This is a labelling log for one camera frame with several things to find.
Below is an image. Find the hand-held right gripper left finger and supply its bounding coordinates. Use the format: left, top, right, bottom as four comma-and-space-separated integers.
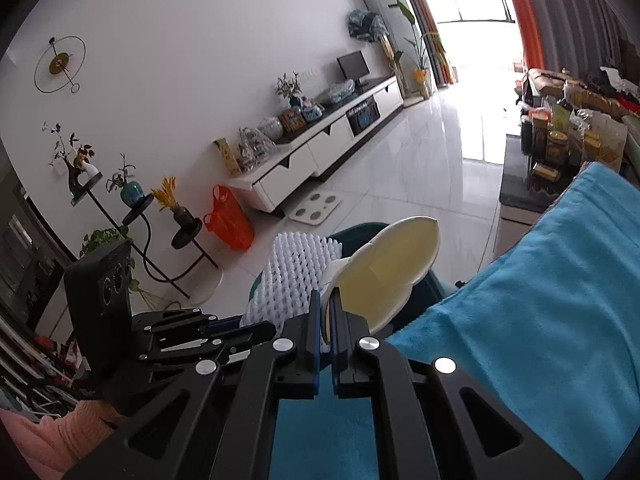
65, 290, 322, 480

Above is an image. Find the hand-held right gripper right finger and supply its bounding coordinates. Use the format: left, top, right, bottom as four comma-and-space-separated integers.
331, 287, 587, 480

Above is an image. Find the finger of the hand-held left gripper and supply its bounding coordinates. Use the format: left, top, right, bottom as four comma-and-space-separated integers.
131, 309, 241, 342
137, 321, 277, 367

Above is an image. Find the white foam fruit net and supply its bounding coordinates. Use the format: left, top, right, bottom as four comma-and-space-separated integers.
240, 232, 343, 356

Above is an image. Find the teal trash bin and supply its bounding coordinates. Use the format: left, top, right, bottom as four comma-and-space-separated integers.
248, 222, 461, 333

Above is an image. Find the person's left forearm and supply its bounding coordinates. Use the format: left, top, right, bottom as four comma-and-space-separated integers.
0, 400, 126, 480

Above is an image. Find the green trailing plant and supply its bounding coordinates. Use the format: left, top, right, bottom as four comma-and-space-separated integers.
80, 227, 143, 296

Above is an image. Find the black metal plant stand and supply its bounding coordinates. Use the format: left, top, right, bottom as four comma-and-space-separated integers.
70, 170, 223, 302

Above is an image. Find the orange plastic basket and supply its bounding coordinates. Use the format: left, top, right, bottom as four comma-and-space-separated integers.
202, 184, 255, 251

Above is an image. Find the teal vase with plant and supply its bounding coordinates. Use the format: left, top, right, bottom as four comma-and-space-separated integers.
106, 154, 146, 207

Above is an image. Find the white vase with branches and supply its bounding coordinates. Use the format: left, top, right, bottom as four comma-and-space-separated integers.
42, 121, 101, 181

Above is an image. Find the white bathroom scale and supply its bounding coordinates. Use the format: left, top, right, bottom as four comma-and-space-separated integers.
288, 192, 342, 226

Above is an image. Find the white tv cabinet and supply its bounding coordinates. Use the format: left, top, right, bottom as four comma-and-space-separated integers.
225, 76, 405, 213

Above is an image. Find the gold patterned box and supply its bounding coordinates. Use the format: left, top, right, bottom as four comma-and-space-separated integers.
213, 138, 243, 177

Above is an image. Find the clear bag with glassware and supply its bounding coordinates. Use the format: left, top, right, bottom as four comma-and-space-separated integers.
237, 126, 277, 171

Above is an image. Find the blue floral tablecloth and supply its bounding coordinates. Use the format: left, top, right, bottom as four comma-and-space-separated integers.
270, 162, 640, 480

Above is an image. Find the white ceramic jar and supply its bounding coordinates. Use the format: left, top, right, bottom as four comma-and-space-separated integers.
260, 116, 287, 140

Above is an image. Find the brown decorated box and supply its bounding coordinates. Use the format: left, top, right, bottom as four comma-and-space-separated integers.
278, 108, 307, 133

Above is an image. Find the small potted tree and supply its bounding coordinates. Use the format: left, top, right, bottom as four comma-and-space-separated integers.
276, 72, 303, 108

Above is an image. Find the dark coffee table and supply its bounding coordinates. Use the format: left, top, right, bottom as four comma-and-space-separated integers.
500, 134, 581, 256

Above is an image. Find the clear plastic bag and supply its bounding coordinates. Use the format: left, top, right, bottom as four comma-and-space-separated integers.
327, 80, 357, 103

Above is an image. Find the black monitor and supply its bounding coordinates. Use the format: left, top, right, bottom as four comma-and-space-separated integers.
336, 51, 371, 88

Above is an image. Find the tall potted plant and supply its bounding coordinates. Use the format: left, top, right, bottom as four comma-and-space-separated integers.
390, 0, 446, 101

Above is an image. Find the blue patterned bag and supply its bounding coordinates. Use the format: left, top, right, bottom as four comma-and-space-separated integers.
347, 8, 388, 43

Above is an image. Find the white standing air conditioner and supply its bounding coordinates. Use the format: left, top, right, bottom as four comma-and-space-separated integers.
359, 0, 426, 96

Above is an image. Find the striped curtain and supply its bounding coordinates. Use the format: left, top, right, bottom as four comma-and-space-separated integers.
390, 0, 451, 86

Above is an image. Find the orange curtain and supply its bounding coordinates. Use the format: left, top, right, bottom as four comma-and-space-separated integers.
495, 0, 543, 68

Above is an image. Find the grey curtain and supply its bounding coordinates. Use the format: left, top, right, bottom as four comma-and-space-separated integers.
515, 0, 640, 76

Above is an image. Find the round wire wall clock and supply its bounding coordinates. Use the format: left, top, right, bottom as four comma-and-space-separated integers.
34, 36, 87, 94

